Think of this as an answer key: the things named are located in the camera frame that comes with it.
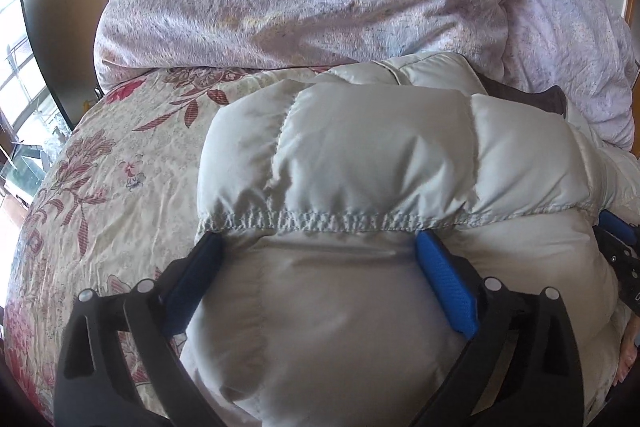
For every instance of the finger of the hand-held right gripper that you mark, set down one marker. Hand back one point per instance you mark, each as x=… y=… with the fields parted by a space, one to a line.
x=617 y=229

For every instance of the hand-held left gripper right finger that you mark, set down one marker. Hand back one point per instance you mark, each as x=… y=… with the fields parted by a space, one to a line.
x=445 y=287

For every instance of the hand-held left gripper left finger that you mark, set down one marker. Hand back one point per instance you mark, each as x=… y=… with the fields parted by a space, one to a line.
x=192 y=279

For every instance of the white puffer jacket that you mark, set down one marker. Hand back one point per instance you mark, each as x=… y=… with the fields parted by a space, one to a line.
x=360 y=217

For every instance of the person's right hand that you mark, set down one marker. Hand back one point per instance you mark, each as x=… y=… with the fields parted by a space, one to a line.
x=630 y=352

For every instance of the cream floral bed sheet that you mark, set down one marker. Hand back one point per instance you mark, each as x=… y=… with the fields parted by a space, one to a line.
x=105 y=187

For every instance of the window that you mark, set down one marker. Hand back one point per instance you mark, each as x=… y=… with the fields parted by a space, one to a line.
x=22 y=107

